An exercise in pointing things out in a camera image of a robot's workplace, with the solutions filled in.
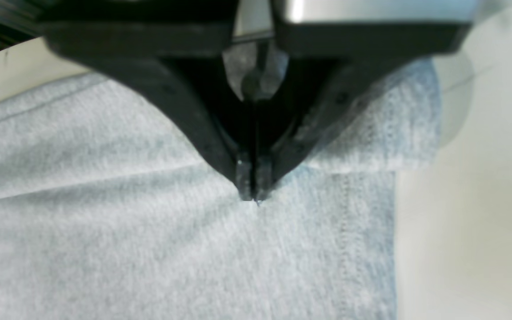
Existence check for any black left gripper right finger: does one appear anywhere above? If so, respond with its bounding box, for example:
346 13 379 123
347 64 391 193
254 22 471 201

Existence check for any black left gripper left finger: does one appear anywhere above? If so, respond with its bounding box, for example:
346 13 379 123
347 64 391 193
43 21 254 201

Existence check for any grey T-shirt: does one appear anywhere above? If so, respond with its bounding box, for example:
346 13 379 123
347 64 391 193
0 39 441 320

